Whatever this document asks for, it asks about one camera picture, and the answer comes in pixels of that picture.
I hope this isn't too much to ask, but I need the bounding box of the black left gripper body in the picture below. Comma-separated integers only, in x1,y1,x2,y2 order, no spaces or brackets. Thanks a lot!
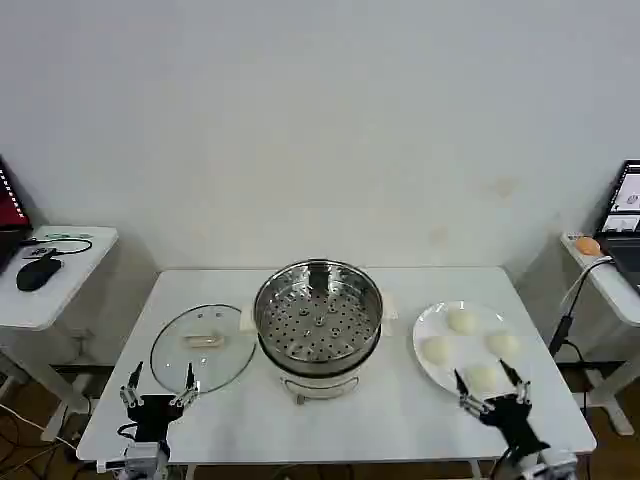
124,393,178,446

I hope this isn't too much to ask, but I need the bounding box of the laptop with white windows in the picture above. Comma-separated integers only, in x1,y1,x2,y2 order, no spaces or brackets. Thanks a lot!
593,159,640,294

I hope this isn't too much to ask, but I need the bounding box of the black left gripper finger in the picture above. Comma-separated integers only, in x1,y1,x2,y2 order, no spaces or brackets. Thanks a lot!
168,361,201,407
118,360,145,409

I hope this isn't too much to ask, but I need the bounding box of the grey cable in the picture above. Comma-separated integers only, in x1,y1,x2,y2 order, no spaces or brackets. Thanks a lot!
559,254,614,312

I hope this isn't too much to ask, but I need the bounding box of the white side table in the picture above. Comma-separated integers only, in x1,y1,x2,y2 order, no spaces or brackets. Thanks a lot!
559,232,640,436
0,225,120,442

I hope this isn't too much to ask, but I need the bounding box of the white steamed bun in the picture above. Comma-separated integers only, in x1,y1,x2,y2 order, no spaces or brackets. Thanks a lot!
422,335,457,366
485,331,521,359
446,308,478,334
464,365,503,396

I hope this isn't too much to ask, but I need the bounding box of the white electric pot base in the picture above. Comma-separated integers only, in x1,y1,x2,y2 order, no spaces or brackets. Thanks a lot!
257,324,384,407

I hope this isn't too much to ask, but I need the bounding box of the laptop with red screen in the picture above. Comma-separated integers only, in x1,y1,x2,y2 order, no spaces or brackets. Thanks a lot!
0,154,34,277

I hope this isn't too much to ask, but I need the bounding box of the perforated steel steamer basket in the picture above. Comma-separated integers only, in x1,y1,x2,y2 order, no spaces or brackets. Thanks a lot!
252,258,385,376

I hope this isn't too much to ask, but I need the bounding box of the white round plate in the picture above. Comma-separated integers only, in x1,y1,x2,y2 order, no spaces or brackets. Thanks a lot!
412,299,532,400

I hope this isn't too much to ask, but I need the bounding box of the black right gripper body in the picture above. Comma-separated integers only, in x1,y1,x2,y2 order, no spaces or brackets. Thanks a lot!
477,393,552,454

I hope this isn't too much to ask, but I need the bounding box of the black computer mouse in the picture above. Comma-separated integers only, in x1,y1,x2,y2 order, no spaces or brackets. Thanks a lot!
15,258,65,292

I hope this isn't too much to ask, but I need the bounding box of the round glass lid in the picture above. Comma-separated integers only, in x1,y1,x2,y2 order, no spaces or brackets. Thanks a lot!
149,303,258,396

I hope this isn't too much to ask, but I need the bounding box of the white floor cable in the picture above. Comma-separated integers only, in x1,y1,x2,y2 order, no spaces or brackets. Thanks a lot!
0,401,80,454

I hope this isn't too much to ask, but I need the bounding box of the thin black cable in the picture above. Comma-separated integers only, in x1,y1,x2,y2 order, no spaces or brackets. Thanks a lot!
19,238,94,257

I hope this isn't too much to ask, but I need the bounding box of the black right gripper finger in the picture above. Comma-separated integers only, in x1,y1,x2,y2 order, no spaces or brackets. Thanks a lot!
452,368,496,419
498,358,533,405

